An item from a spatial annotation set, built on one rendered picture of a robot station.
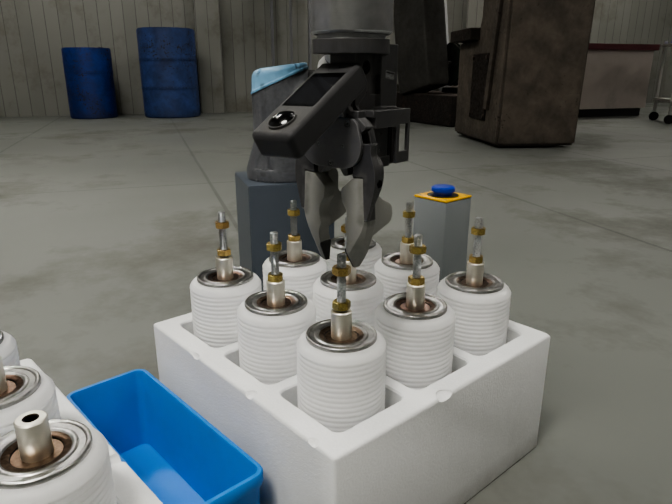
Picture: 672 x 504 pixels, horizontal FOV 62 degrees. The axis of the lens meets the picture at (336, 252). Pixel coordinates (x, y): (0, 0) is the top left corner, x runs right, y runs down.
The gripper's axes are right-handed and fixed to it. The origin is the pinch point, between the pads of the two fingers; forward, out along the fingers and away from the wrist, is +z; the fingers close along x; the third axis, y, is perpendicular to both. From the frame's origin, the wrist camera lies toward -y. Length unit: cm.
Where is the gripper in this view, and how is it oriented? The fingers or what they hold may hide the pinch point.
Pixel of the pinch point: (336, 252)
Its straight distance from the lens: 56.4
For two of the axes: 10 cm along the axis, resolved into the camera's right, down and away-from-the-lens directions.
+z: 0.0, 9.5, 3.1
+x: -7.7, -2.0, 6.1
